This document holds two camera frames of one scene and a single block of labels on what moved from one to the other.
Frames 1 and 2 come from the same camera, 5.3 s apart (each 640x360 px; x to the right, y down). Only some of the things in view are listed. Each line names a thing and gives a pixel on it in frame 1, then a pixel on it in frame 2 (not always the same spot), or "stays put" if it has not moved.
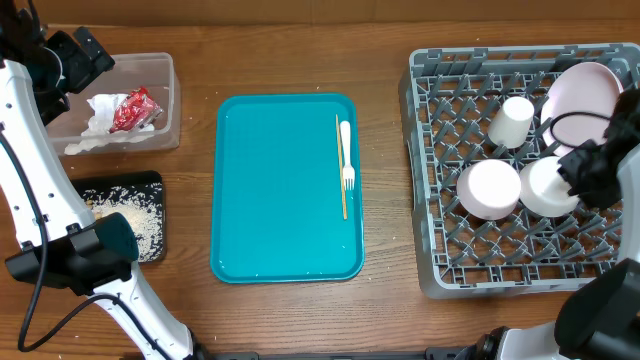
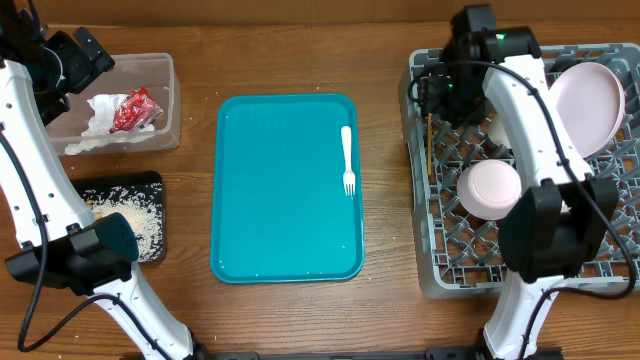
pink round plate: (578, 103) stays put
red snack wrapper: (135, 111) stays put
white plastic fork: (348, 173) stays put
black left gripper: (83, 68) stays put
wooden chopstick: (341, 169) → (430, 149)
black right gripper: (596, 197) → (429, 102)
